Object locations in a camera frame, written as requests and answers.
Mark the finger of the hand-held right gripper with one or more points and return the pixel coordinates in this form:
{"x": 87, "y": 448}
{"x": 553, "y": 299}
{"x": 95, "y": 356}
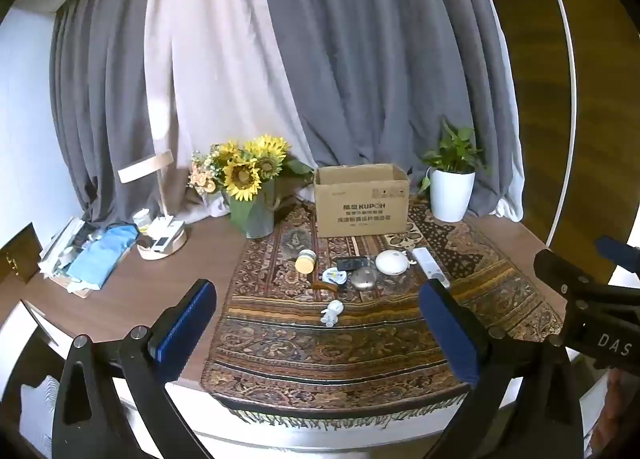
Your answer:
{"x": 555, "y": 266}
{"x": 617, "y": 249}

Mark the blue cloth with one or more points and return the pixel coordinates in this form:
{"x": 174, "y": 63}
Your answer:
{"x": 102, "y": 256}

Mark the dark wooden cabinet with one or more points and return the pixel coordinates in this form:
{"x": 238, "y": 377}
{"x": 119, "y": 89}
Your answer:
{"x": 20, "y": 251}

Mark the white round sensor light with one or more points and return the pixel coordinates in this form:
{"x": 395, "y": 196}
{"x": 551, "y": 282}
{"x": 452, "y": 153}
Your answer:
{"x": 393, "y": 262}

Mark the sunflower bouquet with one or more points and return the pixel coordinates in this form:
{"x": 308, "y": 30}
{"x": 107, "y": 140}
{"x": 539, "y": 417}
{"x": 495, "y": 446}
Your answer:
{"x": 242, "y": 176}

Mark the grey curtain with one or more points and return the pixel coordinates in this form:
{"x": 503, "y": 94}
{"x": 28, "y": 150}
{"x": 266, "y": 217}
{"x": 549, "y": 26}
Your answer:
{"x": 375, "y": 64}

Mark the patterned table runner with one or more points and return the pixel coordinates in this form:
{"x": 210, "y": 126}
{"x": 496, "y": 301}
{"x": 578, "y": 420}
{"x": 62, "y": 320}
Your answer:
{"x": 325, "y": 339}

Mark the peach flower bouquet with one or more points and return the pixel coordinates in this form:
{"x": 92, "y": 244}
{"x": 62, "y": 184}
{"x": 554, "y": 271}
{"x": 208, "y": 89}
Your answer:
{"x": 202, "y": 179}

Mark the pale pink curtain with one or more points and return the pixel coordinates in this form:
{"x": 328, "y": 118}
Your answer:
{"x": 210, "y": 64}

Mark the white curved tube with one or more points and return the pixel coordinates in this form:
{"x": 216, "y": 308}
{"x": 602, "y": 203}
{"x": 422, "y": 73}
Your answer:
{"x": 570, "y": 89}

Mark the white remote control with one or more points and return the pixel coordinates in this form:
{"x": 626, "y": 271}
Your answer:
{"x": 429, "y": 264}

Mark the cardboard box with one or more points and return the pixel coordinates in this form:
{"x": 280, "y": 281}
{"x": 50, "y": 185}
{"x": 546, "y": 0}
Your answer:
{"x": 362, "y": 209}

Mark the stack of papers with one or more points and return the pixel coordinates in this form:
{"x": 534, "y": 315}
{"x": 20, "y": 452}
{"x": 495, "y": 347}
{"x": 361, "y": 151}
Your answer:
{"x": 57, "y": 249}

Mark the small white figurine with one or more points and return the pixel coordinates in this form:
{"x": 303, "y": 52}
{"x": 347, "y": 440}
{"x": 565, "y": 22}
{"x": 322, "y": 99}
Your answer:
{"x": 331, "y": 314}

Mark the white cup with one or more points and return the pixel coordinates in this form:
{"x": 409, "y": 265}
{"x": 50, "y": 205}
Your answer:
{"x": 142, "y": 220}

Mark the silver computer mouse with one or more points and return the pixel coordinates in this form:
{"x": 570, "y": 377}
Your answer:
{"x": 365, "y": 279}

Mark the green plant in white pot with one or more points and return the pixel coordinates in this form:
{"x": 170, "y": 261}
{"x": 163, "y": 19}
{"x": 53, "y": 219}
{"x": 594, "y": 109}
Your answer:
{"x": 452, "y": 194}

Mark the black remote control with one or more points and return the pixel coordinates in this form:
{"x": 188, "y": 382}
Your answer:
{"x": 351, "y": 264}

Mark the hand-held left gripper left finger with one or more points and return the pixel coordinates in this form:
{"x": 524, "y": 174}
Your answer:
{"x": 184, "y": 326}

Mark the white chair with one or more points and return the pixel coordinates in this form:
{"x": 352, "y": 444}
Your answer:
{"x": 35, "y": 419}

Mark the ribbed green glass vase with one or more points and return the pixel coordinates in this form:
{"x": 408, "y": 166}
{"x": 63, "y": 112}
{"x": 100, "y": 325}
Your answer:
{"x": 252, "y": 216}

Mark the white and blue packet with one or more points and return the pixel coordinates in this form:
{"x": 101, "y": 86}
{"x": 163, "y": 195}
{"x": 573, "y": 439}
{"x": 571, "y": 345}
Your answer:
{"x": 334, "y": 276}

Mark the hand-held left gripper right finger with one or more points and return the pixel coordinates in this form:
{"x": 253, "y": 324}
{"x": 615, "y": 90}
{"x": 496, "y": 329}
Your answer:
{"x": 450, "y": 334}

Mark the jar with cork lid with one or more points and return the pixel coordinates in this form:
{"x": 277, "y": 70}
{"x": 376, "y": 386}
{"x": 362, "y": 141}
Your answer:
{"x": 305, "y": 261}

